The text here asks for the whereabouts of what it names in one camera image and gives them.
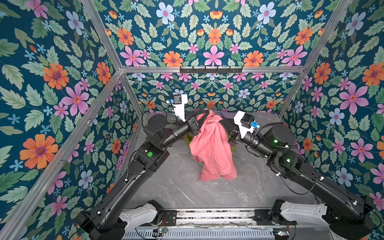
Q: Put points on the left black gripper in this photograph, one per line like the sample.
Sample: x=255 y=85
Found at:
x=195 y=123

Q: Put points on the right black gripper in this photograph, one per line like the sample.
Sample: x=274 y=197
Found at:
x=234 y=131

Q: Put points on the pink cloth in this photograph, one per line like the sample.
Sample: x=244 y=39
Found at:
x=211 y=148

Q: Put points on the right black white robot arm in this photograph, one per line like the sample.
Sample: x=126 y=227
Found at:
x=346 y=214

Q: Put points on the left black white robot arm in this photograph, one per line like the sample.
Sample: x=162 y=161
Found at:
x=107 y=221

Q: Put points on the black hook rack bar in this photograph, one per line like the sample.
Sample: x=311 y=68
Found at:
x=214 y=70

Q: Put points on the right small circuit board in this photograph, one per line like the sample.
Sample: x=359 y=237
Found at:
x=281 y=234

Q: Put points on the small circuit board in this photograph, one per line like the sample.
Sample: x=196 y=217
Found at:
x=281 y=234
x=160 y=232

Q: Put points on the left small circuit board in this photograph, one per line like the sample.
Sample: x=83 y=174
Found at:
x=160 y=232

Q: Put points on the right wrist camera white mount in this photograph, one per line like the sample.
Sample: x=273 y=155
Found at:
x=246 y=123

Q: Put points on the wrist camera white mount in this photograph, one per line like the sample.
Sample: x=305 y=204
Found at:
x=179 y=106
x=246 y=123

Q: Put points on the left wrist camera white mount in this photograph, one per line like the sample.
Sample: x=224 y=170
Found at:
x=179 y=106

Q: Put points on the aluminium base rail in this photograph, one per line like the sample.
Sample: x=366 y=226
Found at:
x=241 y=217

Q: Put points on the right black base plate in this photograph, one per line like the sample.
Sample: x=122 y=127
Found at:
x=267 y=217

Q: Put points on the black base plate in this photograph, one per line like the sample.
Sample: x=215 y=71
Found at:
x=169 y=218
x=267 y=217

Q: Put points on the aluminium frame back crossbar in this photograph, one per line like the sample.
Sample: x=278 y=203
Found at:
x=266 y=69

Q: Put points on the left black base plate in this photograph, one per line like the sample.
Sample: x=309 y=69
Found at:
x=169 y=218

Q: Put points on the aluminium frame left post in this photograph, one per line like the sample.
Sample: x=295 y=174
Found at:
x=111 y=52

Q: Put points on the aluminium frame post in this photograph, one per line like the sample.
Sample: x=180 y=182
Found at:
x=339 y=12
x=111 y=52

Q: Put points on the aluminium frame right post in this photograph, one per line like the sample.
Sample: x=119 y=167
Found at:
x=339 y=12

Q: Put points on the aluminium frame left beam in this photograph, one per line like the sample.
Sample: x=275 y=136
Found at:
x=35 y=195

